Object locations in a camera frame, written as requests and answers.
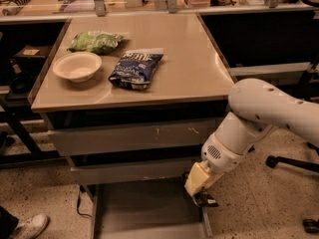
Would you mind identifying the blue chip bag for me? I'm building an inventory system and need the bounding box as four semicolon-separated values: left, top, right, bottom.
109;48;163;91

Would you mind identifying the green chip bag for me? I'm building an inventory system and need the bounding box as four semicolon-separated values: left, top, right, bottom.
68;31;124;55

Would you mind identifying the middle grey drawer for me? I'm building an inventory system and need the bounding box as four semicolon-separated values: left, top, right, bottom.
71;156;199;185

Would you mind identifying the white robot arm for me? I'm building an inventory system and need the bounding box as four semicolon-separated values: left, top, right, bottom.
184;79;319;196

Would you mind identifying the black box with label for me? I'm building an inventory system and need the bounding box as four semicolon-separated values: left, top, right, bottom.
13;45;52;67

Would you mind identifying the white sneaker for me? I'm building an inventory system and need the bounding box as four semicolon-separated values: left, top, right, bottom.
9;213;50;239

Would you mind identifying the top grey drawer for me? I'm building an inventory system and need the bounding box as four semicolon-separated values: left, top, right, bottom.
48;118;222;155

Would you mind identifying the grey drawer cabinet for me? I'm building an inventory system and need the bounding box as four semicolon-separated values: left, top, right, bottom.
28;12;242;239

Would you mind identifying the open bottom grey drawer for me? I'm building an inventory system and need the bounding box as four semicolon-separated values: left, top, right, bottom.
91;178;212;239

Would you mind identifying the black cable on floor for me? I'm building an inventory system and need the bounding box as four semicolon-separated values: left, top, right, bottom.
76;184;94;219

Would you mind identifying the dark rxbar chocolate bar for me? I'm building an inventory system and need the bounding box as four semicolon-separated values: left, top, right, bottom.
192;190;218;208

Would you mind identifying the black office chair base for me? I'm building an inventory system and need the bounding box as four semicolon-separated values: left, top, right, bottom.
265;155;319;234

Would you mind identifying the white paper bowl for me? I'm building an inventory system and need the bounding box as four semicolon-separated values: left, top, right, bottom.
53;52;102;83

